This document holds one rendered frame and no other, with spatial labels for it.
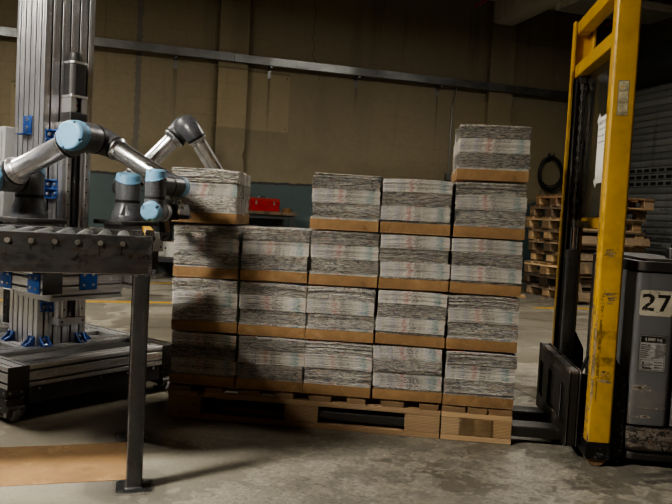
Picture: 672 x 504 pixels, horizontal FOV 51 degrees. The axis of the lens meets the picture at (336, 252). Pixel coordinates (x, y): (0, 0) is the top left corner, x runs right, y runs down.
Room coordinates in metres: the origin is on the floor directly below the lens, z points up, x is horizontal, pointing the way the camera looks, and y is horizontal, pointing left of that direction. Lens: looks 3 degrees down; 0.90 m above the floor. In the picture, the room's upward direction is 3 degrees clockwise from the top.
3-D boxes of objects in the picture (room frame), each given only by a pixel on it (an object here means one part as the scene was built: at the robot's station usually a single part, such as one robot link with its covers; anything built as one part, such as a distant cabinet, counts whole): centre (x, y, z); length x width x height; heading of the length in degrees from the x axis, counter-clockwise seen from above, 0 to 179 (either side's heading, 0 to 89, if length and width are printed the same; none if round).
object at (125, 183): (3.39, 1.02, 0.98); 0.13 x 0.12 x 0.14; 23
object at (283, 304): (3.09, 0.09, 0.42); 1.17 x 0.39 x 0.83; 84
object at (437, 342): (3.09, 0.09, 0.40); 1.16 x 0.38 x 0.51; 84
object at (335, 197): (3.08, -0.05, 0.95); 0.38 x 0.29 x 0.23; 174
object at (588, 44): (3.30, -1.10, 0.97); 0.09 x 0.09 x 1.75; 84
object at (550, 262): (9.09, -3.23, 0.65); 1.33 x 0.94 x 1.30; 111
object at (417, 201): (3.05, -0.33, 0.95); 0.38 x 0.29 x 0.23; 174
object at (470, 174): (3.02, -0.63, 0.63); 0.38 x 0.29 x 0.97; 174
